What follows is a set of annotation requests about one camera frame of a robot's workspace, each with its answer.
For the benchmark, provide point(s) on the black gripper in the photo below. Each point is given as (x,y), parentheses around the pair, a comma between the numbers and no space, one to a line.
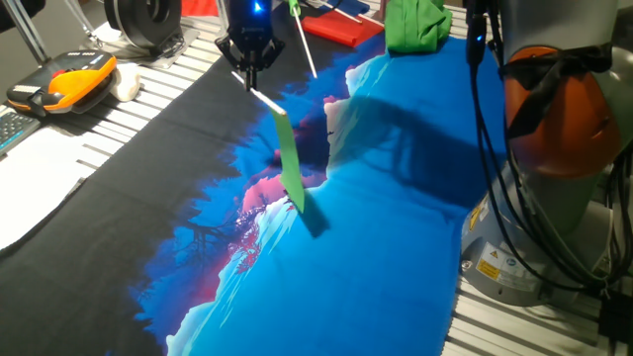
(249,34)

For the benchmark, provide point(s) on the green flag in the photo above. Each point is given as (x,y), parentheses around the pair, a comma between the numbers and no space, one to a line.
(292,163)

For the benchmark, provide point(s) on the black round haptic device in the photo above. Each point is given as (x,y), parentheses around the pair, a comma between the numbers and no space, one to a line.
(138,22)

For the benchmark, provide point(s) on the silver orange robot arm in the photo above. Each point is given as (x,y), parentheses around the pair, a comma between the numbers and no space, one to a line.
(554,99)

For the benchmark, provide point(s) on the operator dark sleeve forearm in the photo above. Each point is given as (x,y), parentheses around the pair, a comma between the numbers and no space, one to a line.
(20,10)

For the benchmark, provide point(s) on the blue flag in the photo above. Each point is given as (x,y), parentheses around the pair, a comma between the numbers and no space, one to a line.
(348,6)

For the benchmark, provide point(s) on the red cloth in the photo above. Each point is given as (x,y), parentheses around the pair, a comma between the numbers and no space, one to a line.
(198,7)

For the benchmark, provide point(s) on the white rounded block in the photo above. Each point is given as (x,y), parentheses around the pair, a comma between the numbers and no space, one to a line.
(126,81)

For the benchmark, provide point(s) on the crumpled green cloth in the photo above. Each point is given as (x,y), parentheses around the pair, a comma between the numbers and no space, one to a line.
(415,27)

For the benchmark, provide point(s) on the orange black teach pendant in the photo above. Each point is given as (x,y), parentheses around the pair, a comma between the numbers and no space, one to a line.
(64,81)

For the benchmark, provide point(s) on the blue landscape print cloth mat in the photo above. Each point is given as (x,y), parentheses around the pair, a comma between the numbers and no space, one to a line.
(321,277)

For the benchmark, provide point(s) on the white paper sheet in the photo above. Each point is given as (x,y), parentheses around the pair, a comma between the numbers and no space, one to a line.
(34,188)

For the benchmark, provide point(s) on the black silver keyboard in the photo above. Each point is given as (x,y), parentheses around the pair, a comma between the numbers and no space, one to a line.
(12,129)

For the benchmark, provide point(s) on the grey diagonal frame strut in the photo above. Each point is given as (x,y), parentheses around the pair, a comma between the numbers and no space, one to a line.
(25,29)

